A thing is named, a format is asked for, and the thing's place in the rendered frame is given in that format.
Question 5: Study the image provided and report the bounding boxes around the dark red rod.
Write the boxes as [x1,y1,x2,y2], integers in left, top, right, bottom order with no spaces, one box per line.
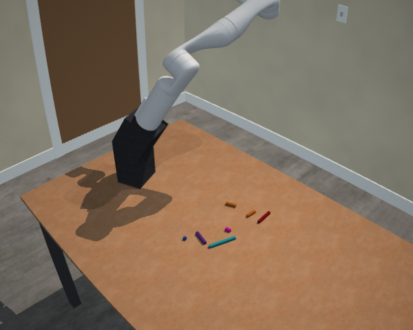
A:
[257,211,271,223]

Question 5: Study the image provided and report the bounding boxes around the purple rod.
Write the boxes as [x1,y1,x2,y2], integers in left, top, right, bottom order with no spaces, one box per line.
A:
[195,232,207,245]

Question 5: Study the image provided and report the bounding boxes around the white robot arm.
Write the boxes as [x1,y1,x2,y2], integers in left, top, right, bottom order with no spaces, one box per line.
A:
[134,0,280,131]

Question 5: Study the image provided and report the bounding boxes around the turquoise rod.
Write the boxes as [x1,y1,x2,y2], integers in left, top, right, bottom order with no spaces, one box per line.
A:
[209,236,236,248]

